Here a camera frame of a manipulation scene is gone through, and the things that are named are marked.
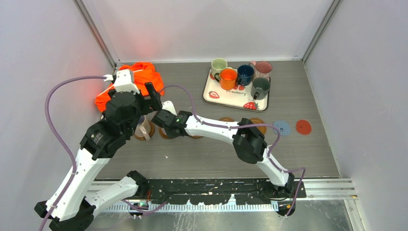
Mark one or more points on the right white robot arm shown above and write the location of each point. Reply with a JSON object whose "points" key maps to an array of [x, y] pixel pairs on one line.
{"points": [[245, 137]]}

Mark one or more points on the blue coaster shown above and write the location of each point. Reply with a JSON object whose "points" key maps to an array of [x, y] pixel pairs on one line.
{"points": [[283, 126]]}

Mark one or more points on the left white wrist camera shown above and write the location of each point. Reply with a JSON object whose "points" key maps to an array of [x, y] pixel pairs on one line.
{"points": [[123, 81]]}

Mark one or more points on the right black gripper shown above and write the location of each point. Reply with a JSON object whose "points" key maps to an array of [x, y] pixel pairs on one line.
{"points": [[169, 134]]}

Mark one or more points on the white pink-handled mug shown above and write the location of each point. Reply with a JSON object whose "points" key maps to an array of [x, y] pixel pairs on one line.
{"points": [[141, 120]]}

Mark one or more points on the orange cloth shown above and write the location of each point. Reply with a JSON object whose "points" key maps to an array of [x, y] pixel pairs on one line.
{"points": [[143, 72]]}

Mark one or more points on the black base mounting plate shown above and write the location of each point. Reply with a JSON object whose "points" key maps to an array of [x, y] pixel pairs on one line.
{"points": [[212, 191]]}

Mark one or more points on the orange mug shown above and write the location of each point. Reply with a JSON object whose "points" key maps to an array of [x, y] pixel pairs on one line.
{"points": [[227, 78]]}

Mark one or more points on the light green mug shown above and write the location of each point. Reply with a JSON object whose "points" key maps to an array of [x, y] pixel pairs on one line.
{"points": [[217, 65]]}

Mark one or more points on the aluminium front rail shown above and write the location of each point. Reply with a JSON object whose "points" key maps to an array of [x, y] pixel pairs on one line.
{"points": [[201, 207]]}

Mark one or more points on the red coaster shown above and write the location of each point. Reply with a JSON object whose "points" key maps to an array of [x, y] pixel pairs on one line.
{"points": [[303, 127]]}

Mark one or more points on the dark blue mug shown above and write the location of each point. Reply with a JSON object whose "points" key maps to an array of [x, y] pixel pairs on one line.
{"points": [[245, 74]]}

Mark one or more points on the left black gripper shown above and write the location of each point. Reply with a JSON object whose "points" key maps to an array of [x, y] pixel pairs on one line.
{"points": [[154, 103]]}

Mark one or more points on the pink speckled mug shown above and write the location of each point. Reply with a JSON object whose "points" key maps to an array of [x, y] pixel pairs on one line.
{"points": [[262, 69]]}

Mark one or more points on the wooden coaster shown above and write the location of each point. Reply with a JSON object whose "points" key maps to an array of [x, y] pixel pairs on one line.
{"points": [[163, 133], [226, 119], [262, 129], [144, 131], [196, 137]]}

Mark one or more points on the white strawberry tray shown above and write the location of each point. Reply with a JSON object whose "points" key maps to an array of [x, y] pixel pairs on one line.
{"points": [[239, 97]]}

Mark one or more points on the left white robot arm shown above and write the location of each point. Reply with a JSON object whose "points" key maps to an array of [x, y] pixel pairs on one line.
{"points": [[72, 208]]}

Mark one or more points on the dark green mug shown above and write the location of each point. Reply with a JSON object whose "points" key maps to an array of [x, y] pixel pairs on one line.
{"points": [[260, 88]]}

